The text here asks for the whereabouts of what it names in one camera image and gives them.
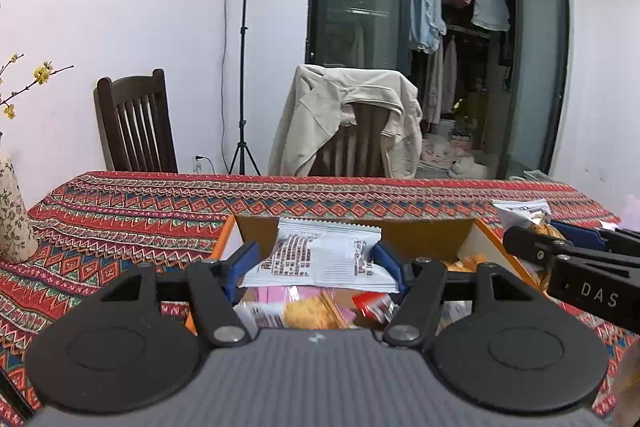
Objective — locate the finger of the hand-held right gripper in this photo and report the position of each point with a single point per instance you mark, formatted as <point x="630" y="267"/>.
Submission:
<point x="580" y="234"/>
<point x="530" y="244"/>

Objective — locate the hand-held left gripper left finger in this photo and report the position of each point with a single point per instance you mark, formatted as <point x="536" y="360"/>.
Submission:
<point x="245" y="264"/>

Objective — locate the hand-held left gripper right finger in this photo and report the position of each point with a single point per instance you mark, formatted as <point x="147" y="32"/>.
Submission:
<point x="387" y="264"/>

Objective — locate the white and gold snack packet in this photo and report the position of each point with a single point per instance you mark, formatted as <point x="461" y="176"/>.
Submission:
<point x="525" y="209"/>

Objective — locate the pink snack packet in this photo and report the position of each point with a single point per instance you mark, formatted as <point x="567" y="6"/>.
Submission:
<point x="270" y="294"/>

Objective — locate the orange cardboard box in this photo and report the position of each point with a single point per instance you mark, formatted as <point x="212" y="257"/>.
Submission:
<point x="425" y="237"/>

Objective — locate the large white printed snack packet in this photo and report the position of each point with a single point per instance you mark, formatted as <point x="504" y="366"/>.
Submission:
<point x="320" y="257"/>

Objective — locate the person's right forearm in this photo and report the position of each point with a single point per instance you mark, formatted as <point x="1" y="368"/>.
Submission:
<point x="629" y="387"/>

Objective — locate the red snack packet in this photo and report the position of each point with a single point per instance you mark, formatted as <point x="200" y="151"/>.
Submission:
<point x="372" y="307"/>

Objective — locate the white and orange snack packet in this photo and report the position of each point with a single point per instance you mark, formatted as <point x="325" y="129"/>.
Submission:
<point x="257" y="317"/>

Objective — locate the tan cracker packet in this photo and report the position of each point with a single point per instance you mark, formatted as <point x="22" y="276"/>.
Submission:
<point x="312" y="312"/>

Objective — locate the pile of pale shoes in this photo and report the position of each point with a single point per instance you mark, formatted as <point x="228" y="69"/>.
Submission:
<point x="465" y="167"/>

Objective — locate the dark wooden chair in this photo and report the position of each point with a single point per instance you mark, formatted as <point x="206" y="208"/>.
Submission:
<point x="357" y="147"/>
<point x="135" y="127"/>

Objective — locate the beige jacket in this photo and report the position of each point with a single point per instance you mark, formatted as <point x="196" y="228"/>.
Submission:
<point x="320" y="117"/>

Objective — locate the pale hanging coat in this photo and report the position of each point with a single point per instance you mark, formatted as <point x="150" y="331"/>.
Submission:
<point x="440" y="82"/>

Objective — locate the black light stand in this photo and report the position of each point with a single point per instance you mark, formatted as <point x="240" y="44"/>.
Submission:
<point x="243" y="57"/>

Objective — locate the floral ceramic vase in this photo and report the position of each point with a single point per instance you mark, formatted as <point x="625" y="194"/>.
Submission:
<point x="15" y="217"/>

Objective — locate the white hanging garment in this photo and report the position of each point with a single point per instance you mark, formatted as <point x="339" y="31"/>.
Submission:
<point x="492" y="4"/>

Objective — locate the yellow flower branches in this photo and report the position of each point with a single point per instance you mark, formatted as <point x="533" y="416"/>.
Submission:
<point x="42" y="73"/>

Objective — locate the white wall socket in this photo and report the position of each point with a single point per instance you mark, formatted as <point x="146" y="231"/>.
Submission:
<point x="198" y="164"/>

